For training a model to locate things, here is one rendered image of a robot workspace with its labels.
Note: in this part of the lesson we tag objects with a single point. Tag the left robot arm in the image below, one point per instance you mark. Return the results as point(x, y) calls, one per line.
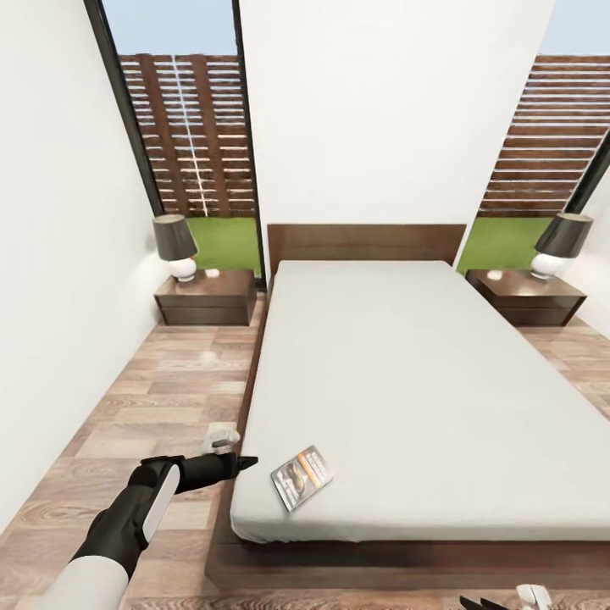
point(98, 574)

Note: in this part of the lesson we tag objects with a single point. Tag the bed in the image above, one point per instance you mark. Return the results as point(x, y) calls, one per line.
point(463, 459)

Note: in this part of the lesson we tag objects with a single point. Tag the hardback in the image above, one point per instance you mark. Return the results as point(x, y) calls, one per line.
point(301, 477)

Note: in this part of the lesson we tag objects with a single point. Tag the fixed window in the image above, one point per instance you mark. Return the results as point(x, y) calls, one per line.
point(178, 72)
point(558, 147)

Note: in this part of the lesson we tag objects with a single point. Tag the nightstand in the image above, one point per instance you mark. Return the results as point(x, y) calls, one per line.
point(213, 298)
point(525, 300)

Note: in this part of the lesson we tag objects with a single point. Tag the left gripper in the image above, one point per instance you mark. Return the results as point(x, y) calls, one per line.
point(215, 468)

